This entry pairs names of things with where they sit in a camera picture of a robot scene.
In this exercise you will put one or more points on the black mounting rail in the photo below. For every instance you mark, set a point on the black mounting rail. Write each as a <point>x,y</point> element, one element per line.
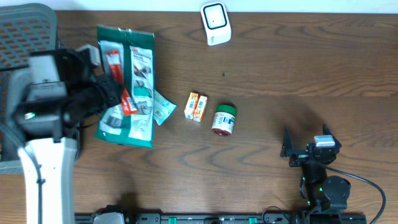
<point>155,218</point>

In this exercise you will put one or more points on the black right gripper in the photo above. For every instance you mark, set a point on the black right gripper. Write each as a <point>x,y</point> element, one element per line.
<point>300,157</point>

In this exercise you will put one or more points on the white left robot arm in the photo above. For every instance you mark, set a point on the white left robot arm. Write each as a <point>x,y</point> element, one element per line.
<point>47,101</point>

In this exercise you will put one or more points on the light teal wipes packet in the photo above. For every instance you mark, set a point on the light teal wipes packet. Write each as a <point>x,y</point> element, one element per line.
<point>163,108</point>

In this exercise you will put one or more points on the green lid spice jar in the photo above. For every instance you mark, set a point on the green lid spice jar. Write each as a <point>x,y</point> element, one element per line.
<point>224,120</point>

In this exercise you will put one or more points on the red white snack stick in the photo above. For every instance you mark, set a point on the red white snack stick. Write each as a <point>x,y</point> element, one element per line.
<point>115,66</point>

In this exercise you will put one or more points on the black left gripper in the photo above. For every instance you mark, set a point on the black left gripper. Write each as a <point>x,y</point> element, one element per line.
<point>115,89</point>

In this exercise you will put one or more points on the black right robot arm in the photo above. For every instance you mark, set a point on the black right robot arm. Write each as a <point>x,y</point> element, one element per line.
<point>325,193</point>

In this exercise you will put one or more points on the orange small box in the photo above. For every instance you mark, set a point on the orange small box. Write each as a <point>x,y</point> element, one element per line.
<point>191,105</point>
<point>200,108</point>

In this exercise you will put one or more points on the grey plastic basket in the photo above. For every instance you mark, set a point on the grey plastic basket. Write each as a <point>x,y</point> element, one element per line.
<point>25,29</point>

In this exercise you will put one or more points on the white barcode scanner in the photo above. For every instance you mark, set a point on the white barcode scanner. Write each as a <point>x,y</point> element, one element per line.
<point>216,23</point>

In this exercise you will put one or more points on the green white snack bag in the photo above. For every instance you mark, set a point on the green white snack bag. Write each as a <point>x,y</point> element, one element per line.
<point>136,50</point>

